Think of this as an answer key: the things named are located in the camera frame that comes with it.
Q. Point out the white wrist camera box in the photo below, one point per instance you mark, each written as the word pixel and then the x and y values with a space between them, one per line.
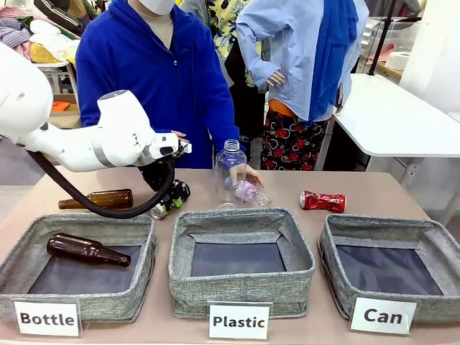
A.
pixel 185 147

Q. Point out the clear plastic storage box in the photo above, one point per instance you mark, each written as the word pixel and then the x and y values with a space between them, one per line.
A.
pixel 395 32

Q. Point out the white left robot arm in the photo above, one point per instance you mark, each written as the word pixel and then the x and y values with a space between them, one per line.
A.
pixel 72 143

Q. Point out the grey fabric basket bottle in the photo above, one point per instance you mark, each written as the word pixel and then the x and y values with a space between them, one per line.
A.
pixel 136 294

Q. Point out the grey fabric basket can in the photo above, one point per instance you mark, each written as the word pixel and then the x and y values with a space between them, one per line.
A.
pixel 334 287

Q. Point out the yellow floral shirt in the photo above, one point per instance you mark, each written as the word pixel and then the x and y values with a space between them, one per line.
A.
pixel 224 25

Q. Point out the silver green crushed can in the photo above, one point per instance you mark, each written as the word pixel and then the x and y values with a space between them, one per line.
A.
pixel 157 212

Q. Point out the mannequin in light blue shirt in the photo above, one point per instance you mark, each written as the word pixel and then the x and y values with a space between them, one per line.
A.
pixel 287 54

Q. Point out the black red floral skirt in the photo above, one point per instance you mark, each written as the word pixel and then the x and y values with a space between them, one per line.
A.
pixel 291 143

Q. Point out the red crushed soda can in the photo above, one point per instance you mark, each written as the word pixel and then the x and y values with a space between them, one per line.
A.
pixel 323 202

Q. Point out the black stand pole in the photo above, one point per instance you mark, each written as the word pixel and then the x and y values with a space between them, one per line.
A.
pixel 381 39

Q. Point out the brown glass bottle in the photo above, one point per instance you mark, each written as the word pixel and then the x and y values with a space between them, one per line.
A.
pixel 82 248
pixel 108 198

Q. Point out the white side table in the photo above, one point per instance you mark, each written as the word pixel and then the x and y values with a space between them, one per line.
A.
pixel 395 118

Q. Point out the person in blue hoodie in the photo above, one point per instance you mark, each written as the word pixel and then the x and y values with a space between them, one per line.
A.
pixel 158 79

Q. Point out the person's left forearm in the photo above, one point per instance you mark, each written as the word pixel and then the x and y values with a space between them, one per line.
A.
pixel 224 140

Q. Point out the white paper roll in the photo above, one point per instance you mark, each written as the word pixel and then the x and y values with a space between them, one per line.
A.
pixel 398 61

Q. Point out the grey fabric basket plastic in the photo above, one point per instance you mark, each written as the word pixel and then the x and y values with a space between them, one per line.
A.
pixel 237 287

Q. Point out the white sign reading Bottle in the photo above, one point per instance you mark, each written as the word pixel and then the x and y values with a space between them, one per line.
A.
pixel 47 318

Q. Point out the white sign reading Can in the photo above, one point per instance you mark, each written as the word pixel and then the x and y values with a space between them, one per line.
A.
pixel 383 316

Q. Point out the white face mask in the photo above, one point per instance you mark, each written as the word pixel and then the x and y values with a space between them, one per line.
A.
pixel 156 5

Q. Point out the person's right hand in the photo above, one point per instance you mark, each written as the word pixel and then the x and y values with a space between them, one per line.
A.
pixel 180 136

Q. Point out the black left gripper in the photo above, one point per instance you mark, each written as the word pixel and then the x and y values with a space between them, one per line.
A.
pixel 155 177

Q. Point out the pile of clothes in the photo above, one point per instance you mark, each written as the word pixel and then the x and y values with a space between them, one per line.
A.
pixel 36 32

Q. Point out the person's left hand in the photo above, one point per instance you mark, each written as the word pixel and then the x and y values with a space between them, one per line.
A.
pixel 248 174

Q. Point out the white sign reading Plastic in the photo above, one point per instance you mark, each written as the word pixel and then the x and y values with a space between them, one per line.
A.
pixel 239 321

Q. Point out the crushed clear plastic bottle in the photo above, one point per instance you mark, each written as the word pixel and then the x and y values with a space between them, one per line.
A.
pixel 255 196

